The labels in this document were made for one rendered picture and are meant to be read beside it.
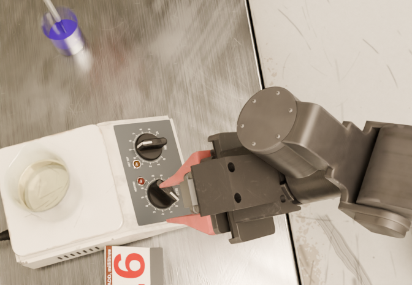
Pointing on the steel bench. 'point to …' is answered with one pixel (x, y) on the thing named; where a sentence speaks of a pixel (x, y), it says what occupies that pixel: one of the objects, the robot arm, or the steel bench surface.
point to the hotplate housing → (75, 249)
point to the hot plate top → (68, 155)
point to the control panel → (149, 170)
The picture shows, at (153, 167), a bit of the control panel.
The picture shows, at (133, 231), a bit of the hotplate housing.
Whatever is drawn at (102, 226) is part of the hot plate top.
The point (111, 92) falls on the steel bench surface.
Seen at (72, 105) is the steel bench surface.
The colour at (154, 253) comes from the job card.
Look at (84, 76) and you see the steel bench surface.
